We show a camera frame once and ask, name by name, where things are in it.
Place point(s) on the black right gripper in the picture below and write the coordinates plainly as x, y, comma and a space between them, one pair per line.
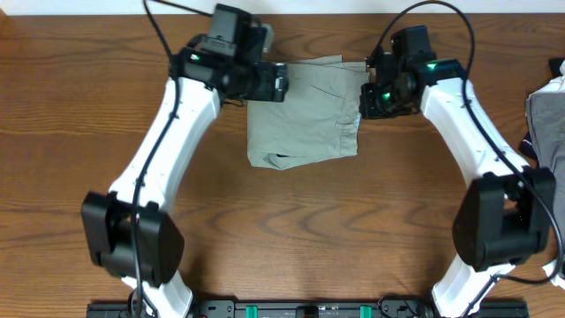
368, 109

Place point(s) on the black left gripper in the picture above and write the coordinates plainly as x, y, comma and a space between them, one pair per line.
267, 90

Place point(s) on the khaki shorts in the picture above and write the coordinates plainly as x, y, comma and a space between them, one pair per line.
317, 121

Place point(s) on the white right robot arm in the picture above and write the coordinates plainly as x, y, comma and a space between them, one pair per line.
505, 216

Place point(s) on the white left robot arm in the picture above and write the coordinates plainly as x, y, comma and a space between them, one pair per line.
129, 230

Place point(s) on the grey folded garment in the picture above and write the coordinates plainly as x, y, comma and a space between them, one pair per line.
545, 114

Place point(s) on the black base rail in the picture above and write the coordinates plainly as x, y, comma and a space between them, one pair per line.
390, 307

